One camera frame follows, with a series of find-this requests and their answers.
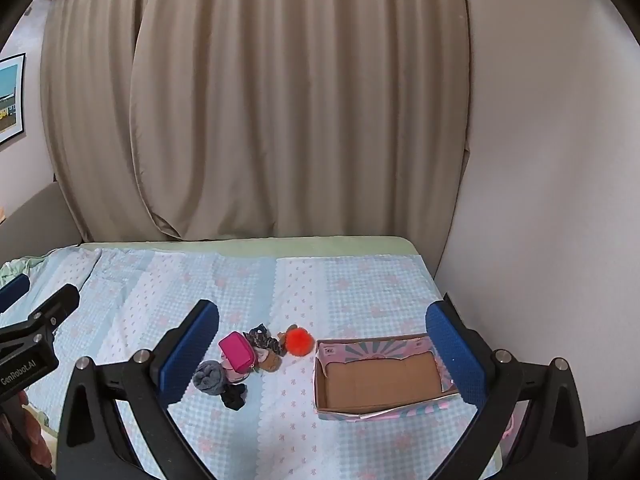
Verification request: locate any green bed sheet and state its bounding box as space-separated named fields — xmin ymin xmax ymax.
xmin=0 ymin=235 xmax=421 ymax=286

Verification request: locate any beige padded headboard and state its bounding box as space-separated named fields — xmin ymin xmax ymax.
xmin=0 ymin=180 xmax=83 ymax=266

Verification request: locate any orange pompom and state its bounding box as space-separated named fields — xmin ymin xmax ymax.
xmin=277 ymin=326 xmax=315 ymax=358

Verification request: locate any printed cardboard box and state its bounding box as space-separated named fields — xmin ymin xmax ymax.
xmin=312 ymin=332 xmax=461 ymax=421

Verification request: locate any dark patterned scrunchie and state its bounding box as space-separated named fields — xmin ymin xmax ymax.
xmin=243 ymin=324 xmax=287 ymax=358

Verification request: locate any blue checked blanket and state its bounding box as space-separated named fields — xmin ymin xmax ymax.
xmin=0 ymin=249 xmax=506 ymax=480

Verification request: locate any grey sock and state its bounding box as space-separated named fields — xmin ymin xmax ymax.
xmin=193 ymin=360 xmax=228 ymax=396

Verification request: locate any beige curtain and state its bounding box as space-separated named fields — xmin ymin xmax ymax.
xmin=40 ymin=0 xmax=471 ymax=243

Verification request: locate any pale pink cloth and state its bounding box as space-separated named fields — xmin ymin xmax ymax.
xmin=220 ymin=357 xmax=258 ymax=386

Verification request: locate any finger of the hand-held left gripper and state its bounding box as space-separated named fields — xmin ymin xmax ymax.
xmin=27 ymin=284 xmax=81 ymax=334
xmin=0 ymin=273 xmax=31 ymax=314

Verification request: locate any person's left hand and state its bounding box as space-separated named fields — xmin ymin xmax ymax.
xmin=15 ymin=389 xmax=53 ymax=468

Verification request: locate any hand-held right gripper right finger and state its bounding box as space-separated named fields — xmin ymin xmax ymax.
xmin=425 ymin=292 xmax=588 ymax=480

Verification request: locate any brown plush toy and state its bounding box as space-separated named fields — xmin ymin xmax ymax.
xmin=252 ymin=347 xmax=281 ymax=373

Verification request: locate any pink pouch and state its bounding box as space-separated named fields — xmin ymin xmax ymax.
xmin=218 ymin=331 xmax=257 ymax=372

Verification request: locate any black cloth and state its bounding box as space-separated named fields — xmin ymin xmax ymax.
xmin=220 ymin=382 xmax=248 ymax=412

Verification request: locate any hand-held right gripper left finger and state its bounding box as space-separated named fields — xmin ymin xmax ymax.
xmin=54 ymin=299 xmax=221 ymax=480

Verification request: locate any framed wall picture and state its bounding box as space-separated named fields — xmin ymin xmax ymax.
xmin=0 ymin=52 xmax=27 ymax=147

